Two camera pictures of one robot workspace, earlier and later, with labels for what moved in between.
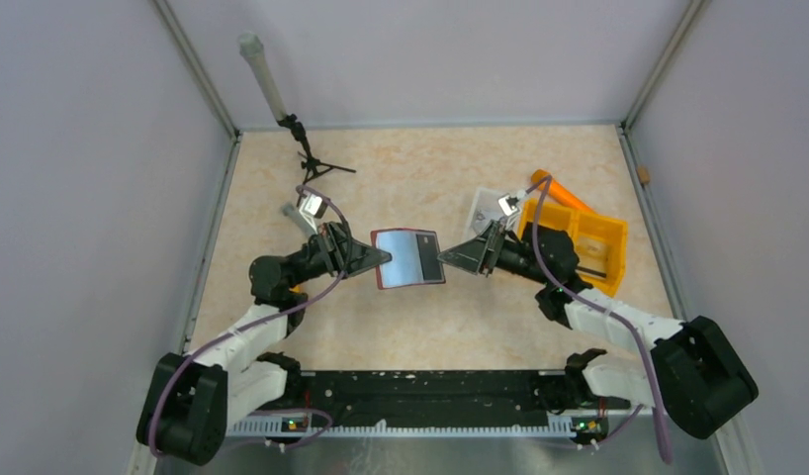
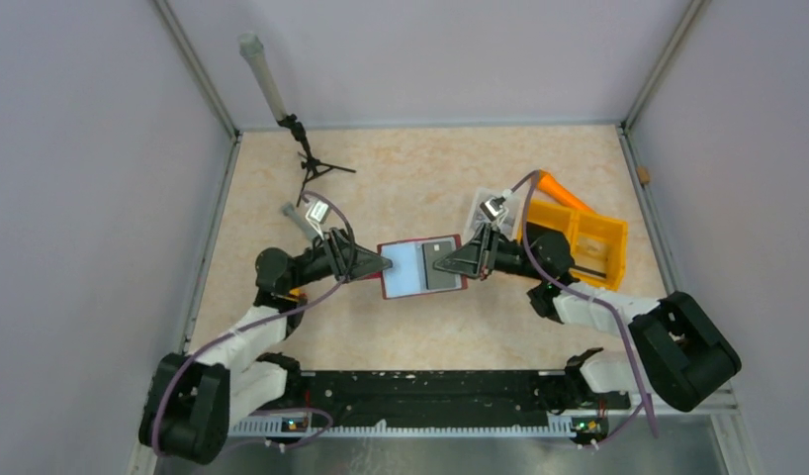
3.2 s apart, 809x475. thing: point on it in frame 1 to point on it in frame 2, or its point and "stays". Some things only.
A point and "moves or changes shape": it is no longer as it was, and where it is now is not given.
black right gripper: (493, 247) stays
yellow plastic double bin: (598, 239) stays
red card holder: (414, 257) moves or changes shape
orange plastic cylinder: (559, 194) stays
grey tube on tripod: (252, 48) stays
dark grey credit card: (427, 249) moves or changes shape
